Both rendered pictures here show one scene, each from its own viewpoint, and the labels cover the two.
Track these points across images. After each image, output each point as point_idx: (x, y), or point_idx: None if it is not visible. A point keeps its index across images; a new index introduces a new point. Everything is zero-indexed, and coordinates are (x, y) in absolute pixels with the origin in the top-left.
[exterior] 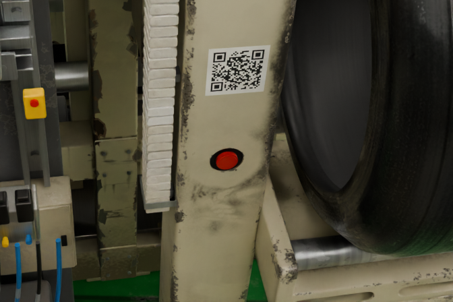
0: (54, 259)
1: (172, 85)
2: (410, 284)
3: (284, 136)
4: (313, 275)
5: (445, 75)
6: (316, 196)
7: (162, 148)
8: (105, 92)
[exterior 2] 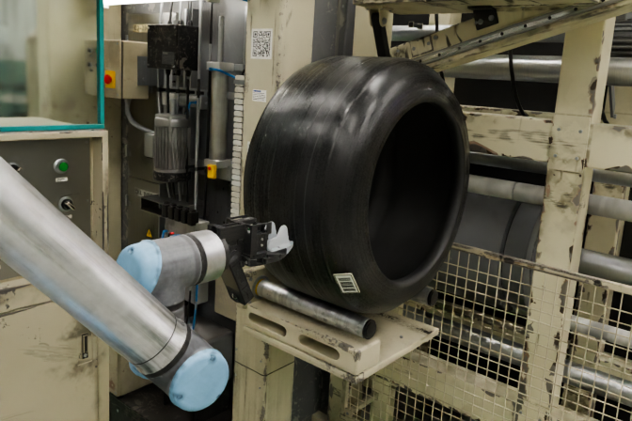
0: (233, 311)
1: (239, 162)
2: (303, 332)
3: (438, 378)
4: (268, 306)
5: (260, 117)
6: None
7: (235, 201)
8: None
